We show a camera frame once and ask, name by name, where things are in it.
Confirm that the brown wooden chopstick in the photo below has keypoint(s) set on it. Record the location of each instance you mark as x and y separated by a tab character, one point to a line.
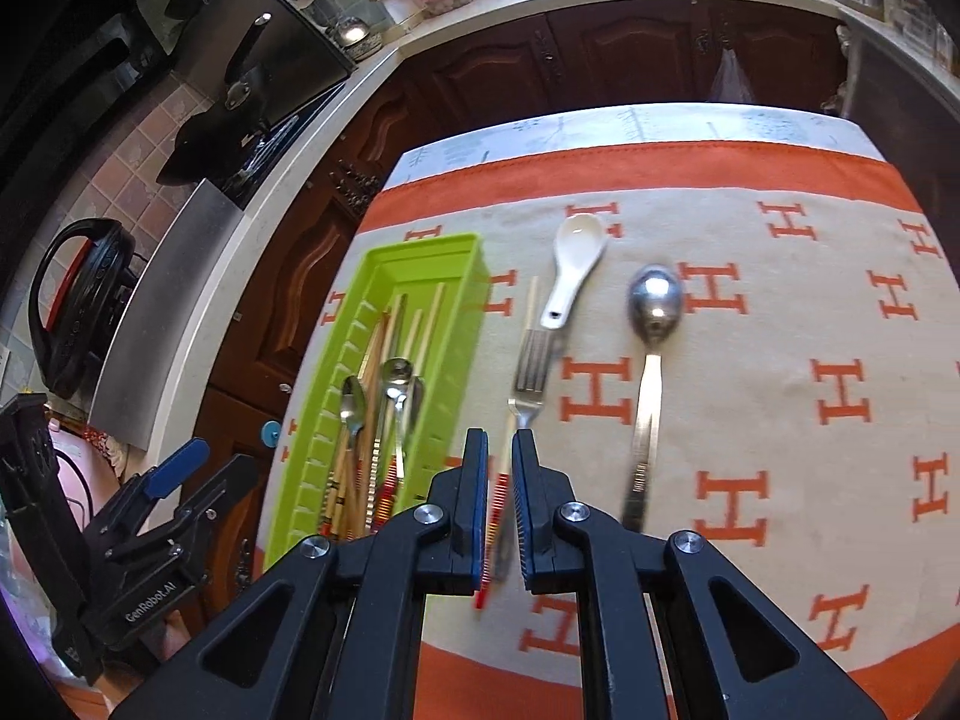
396	315

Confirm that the large steel spoon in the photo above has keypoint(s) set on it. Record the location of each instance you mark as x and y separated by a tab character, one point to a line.
656	300

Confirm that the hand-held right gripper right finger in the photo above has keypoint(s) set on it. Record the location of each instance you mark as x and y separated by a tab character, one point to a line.
523	532

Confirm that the red striped chopstick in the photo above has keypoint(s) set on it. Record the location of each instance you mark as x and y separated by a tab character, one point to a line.
385	499
529	315

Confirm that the stainless steel appliance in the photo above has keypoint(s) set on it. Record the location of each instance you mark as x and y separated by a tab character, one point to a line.
900	90

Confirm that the brown wooden base cabinets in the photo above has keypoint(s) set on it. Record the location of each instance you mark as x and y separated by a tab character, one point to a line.
637	52

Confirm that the white kitchen countertop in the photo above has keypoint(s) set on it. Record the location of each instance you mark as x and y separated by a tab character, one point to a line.
217	262

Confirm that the black frying pan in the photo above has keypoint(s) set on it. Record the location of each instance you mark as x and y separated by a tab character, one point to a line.
225	120

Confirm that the orange cream printed blanket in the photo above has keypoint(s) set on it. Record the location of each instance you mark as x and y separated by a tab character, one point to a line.
750	390

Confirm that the steel fork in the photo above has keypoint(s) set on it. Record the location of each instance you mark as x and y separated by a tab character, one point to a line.
534	367

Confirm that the white ceramic spoon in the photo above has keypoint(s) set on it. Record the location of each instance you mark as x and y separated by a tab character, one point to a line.
577	236

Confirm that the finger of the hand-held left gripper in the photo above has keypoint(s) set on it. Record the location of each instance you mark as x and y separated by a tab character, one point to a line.
229	476
180	459

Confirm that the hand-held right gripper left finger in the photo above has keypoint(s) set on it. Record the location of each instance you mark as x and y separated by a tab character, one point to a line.
484	532

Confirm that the black gas stove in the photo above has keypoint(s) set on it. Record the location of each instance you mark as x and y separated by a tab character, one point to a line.
307	45

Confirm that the green plastic cutlery tray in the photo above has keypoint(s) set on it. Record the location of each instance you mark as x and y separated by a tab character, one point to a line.
457	300

